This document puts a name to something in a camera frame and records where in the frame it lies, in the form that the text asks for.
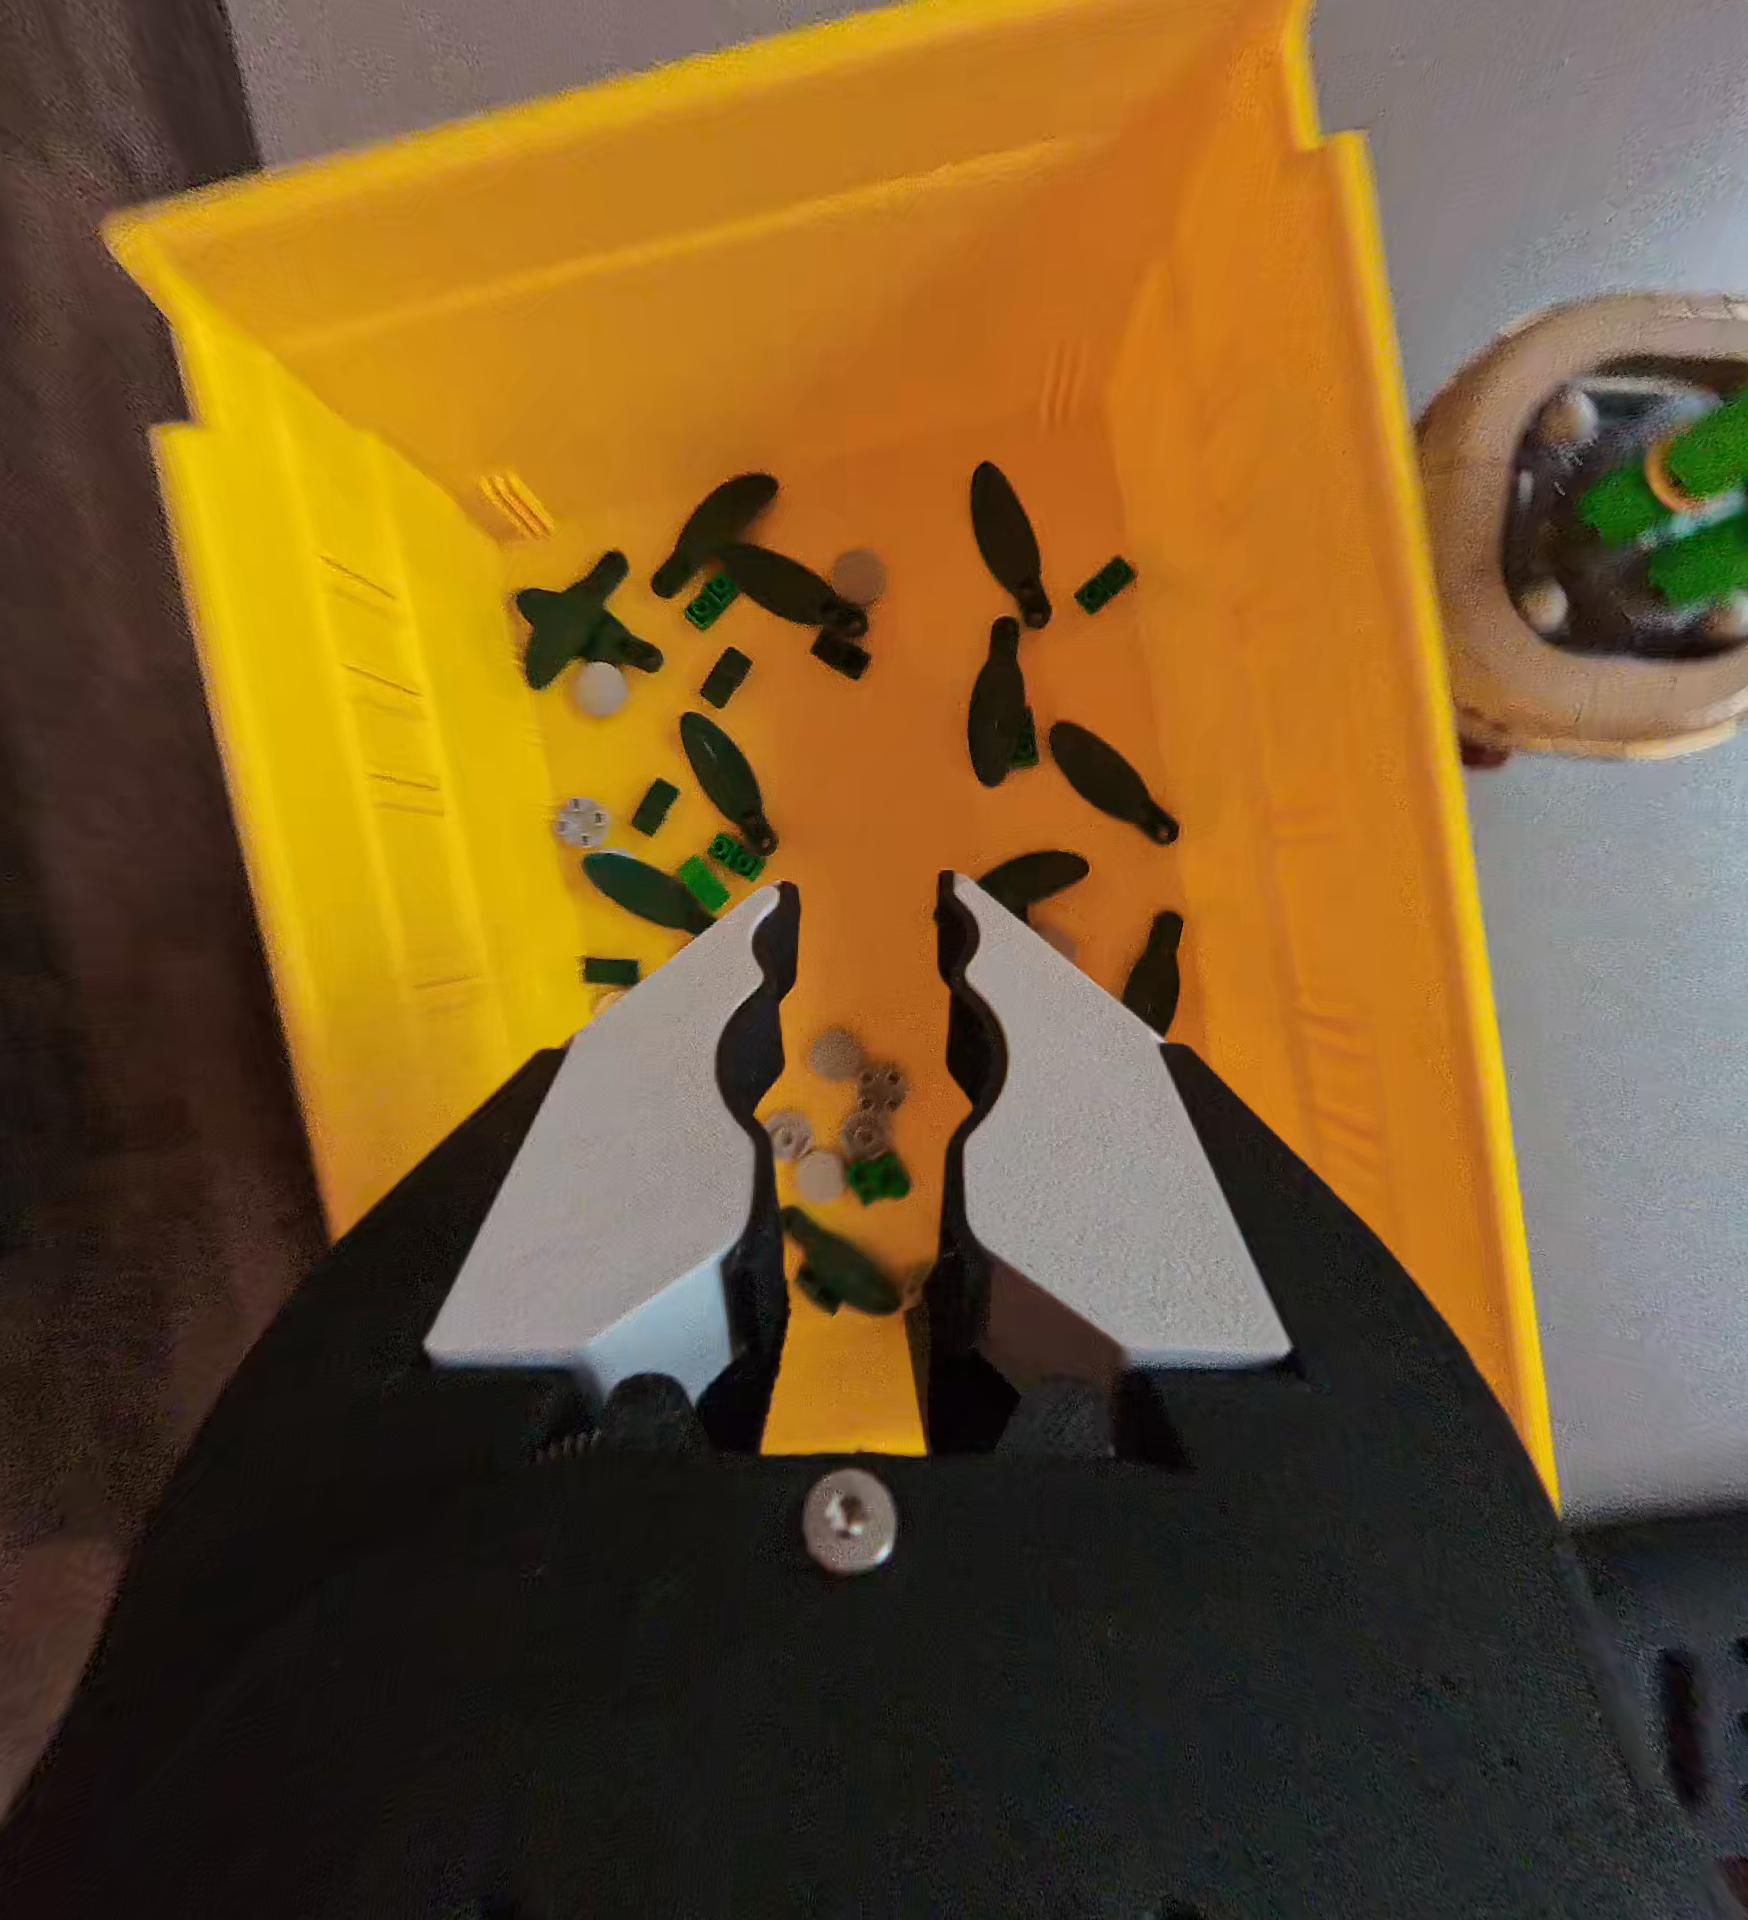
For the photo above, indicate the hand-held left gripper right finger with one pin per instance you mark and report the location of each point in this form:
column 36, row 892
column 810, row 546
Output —
column 1100, row 1199

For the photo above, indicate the yellow plastic parts bin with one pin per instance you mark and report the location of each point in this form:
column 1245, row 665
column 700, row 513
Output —
column 813, row 301

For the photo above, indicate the dark green leaves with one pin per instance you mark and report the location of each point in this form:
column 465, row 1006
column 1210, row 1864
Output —
column 1000, row 519

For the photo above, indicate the scattered grey round pieces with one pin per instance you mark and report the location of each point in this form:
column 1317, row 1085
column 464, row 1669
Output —
column 857, row 576

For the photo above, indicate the black perforated mat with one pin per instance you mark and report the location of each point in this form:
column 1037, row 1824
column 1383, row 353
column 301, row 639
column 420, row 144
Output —
column 1713, row 1651

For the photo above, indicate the green bamboo brick model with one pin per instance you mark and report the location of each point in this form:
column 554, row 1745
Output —
column 1562, row 698

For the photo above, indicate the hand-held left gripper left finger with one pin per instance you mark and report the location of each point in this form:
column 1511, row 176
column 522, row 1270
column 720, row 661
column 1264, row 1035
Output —
column 619, row 1199

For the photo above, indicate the small green plates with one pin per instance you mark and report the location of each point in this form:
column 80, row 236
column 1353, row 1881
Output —
column 1104, row 586

